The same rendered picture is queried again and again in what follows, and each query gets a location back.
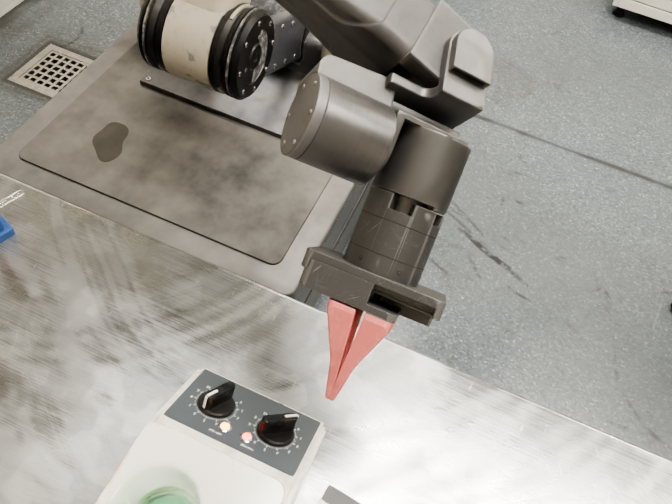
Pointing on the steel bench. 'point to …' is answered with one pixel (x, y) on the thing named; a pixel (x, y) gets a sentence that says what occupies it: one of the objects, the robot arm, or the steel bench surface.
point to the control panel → (244, 423)
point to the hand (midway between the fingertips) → (334, 387)
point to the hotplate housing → (244, 454)
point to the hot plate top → (166, 442)
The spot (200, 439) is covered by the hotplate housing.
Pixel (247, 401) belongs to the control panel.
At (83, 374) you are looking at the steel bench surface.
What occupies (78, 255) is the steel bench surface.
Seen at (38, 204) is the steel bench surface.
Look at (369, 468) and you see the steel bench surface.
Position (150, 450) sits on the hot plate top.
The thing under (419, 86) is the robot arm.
